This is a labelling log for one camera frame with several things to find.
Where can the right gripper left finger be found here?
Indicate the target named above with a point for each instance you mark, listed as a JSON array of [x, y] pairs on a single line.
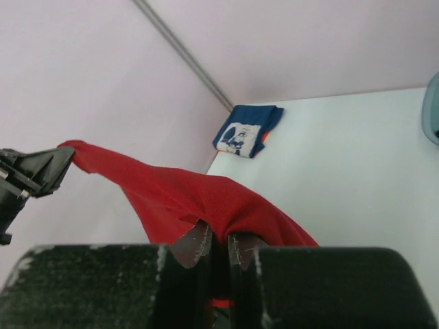
[[112, 286]]

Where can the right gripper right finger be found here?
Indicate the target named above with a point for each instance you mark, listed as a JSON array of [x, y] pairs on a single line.
[[323, 287]]

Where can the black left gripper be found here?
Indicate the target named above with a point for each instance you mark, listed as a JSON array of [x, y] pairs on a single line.
[[44, 172]]

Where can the red t shirt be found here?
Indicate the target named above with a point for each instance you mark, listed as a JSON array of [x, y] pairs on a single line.
[[169, 201]]

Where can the folded orange t shirt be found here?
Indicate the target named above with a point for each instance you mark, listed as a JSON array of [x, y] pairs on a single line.
[[264, 137]]

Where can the folded blue printed t shirt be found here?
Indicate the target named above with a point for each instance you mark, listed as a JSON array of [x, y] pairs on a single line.
[[242, 132]]

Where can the teal plastic bin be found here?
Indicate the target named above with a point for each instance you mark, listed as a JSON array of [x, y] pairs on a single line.
[[429, 110]]

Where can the left aluminium frame post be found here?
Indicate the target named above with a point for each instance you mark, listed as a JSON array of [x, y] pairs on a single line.
[[184, 53]]

